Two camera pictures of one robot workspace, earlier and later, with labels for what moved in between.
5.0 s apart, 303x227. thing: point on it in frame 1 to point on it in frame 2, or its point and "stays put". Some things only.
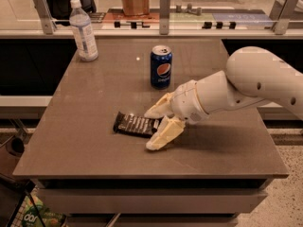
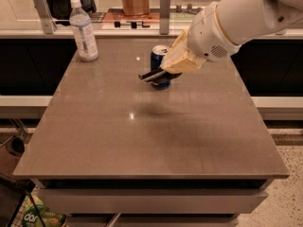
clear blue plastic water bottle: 83,31 stays put
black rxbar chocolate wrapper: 134,125 to 158,76
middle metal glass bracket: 164,12 stays put
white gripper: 187,102 to 206,37
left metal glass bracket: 44,9 stays put
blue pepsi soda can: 161,59 stays put
